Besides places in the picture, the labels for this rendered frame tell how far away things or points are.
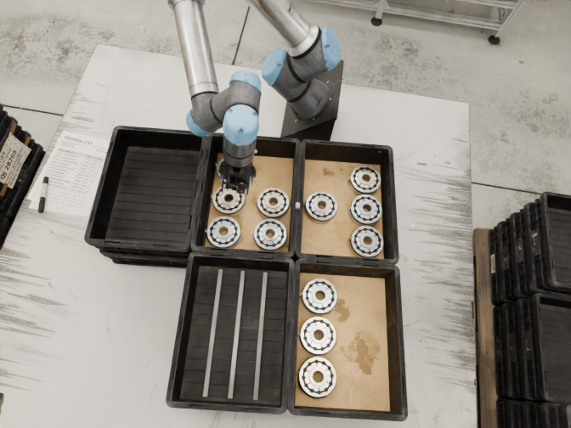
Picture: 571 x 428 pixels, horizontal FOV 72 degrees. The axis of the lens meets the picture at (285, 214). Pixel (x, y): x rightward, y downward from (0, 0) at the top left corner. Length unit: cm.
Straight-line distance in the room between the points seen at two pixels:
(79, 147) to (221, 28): 161
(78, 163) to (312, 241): 92
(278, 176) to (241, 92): 48
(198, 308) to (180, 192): 39
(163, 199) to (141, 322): 40
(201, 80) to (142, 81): 78
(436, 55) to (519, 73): 57
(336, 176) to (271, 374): 66
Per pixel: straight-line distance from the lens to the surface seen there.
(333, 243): 126
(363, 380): 121
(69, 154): 169
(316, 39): 126
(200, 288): 122
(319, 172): 136
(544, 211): 191
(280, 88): 137
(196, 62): 107
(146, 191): 137
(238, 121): 86
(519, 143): 286
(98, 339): 141
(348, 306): 122
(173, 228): 129
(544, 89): 323
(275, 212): 125
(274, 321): 119
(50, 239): 157
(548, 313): 203
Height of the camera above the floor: 201
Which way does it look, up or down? 67 degrees down
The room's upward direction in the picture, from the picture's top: 7 degrees clockwise
